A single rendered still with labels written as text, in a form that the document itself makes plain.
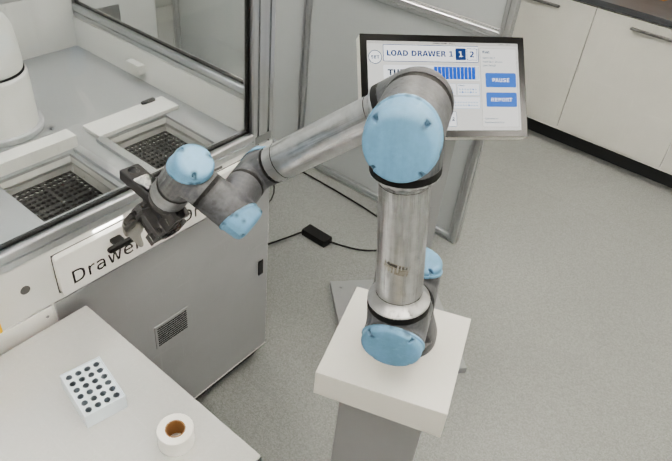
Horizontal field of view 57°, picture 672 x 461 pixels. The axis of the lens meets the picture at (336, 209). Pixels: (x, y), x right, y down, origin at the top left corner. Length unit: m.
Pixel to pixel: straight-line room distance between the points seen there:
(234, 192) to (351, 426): 0.69
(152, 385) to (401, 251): 0.65
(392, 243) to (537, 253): 2.16
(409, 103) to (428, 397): 0.65
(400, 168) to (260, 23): 0.81
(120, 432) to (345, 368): 0.46
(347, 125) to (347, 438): 0.82
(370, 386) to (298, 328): 1.24
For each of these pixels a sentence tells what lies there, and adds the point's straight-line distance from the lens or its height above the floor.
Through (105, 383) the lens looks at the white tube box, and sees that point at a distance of 1.41.
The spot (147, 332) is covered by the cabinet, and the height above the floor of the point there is 0.52.
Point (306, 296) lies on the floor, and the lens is 2.66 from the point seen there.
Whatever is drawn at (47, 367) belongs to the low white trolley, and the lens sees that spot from 1.50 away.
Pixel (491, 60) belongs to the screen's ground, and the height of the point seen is 1.14.
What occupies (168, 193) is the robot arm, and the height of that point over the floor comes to 1.19.
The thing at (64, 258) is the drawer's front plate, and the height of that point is 0.92.
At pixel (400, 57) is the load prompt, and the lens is 1.92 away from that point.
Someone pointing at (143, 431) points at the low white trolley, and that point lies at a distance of 1.36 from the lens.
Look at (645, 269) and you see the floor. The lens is 3.33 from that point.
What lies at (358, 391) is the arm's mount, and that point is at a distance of 1.34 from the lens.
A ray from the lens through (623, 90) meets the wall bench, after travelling 3.86.
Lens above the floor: 1.88
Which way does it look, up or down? 37 degrees down
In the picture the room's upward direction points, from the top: 6 degrees clockwise
